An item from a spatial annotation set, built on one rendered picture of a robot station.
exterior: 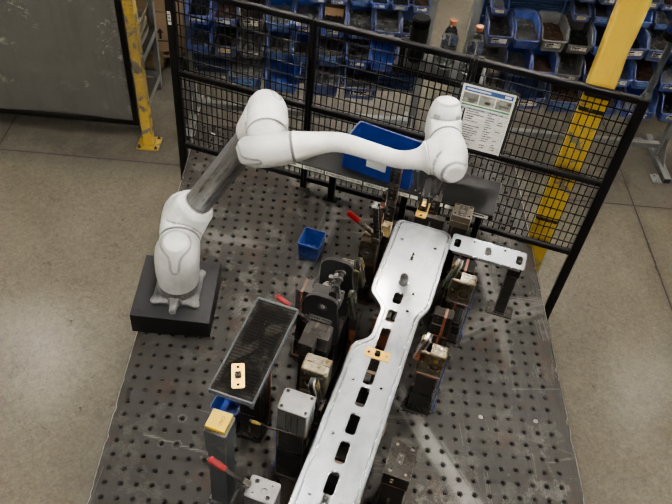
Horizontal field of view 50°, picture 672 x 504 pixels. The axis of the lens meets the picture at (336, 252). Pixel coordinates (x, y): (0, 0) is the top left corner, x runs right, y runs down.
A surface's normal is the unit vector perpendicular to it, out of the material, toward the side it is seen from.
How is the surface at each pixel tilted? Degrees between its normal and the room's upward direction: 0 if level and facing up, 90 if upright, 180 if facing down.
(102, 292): 0
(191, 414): 0
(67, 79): 93
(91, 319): 0
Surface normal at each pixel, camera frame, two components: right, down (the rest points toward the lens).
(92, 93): -0.04, 0.70
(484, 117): -0.31, 0.67
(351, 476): 0.08, -0.69
